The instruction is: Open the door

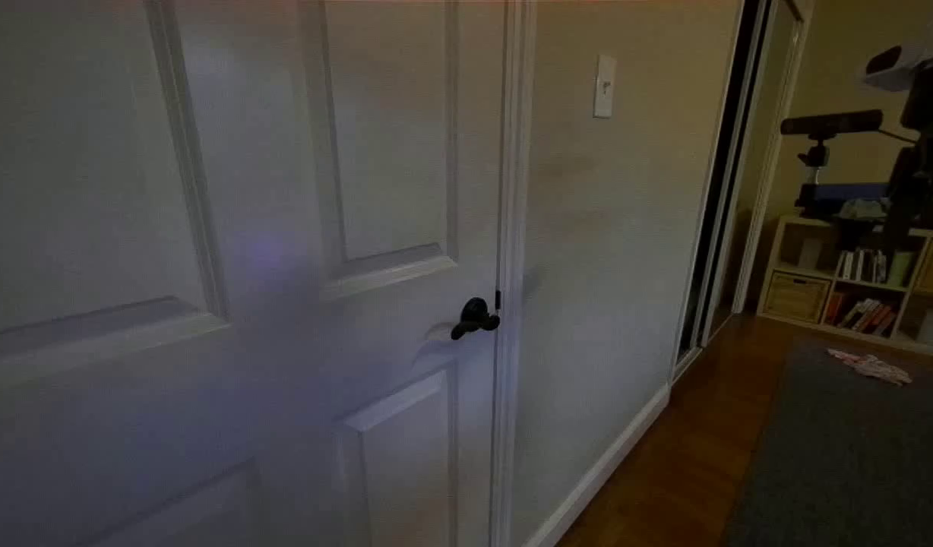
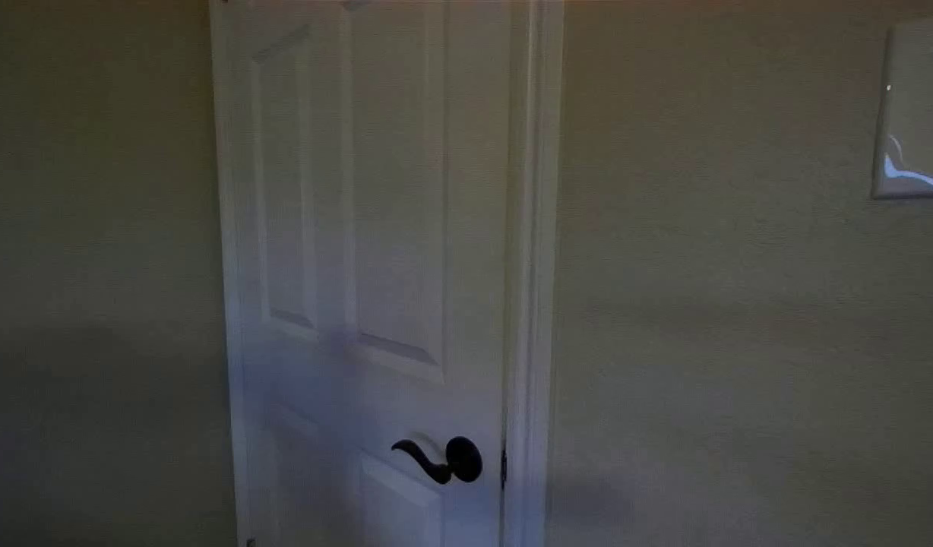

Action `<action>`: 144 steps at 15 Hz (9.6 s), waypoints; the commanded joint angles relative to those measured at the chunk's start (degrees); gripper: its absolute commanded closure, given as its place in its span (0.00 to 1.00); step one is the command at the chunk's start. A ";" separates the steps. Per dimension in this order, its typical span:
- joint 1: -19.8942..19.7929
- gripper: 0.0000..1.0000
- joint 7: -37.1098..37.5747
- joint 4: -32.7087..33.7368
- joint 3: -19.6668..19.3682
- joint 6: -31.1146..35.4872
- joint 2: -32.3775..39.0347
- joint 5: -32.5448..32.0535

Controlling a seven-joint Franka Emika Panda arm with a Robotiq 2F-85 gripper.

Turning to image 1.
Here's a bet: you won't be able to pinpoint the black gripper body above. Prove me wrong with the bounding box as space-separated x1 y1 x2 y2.
884 130 933 231

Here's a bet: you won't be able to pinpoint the black lever door handle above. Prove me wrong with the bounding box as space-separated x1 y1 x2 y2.
448 293 504 343

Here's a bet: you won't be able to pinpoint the sliding closet door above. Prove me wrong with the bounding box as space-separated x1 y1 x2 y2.
676 0 785 360

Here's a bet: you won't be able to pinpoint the white panelled door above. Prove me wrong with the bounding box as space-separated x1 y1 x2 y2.
0 0 512 547

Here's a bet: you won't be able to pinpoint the row of upright books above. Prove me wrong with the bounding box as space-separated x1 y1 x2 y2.
833 246 914 289

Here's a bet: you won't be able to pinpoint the leaning red books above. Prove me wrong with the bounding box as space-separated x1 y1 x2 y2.
824 289 899 340

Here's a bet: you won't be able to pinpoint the white cube bookshelf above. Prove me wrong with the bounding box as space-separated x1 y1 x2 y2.
755 212 933 360

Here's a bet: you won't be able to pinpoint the woven storage basket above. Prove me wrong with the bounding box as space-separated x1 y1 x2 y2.
762 266 831 325

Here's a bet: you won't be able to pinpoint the pink cloth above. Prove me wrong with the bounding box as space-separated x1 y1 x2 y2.
824 347 914 390

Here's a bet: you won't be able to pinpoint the grey floor rug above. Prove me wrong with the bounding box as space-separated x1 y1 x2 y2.
723 337 933 547

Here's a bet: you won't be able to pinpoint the white baseboard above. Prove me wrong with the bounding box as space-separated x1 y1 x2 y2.
524 381 677 547

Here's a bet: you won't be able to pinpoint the black camera on tripod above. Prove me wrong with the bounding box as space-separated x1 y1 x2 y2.
777 105 887 218

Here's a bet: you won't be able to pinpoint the white light switch plate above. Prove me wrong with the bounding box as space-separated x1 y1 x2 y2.
588 52 619 121

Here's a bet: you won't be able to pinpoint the white door frame trim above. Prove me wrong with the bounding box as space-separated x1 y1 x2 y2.
485 0 541 547

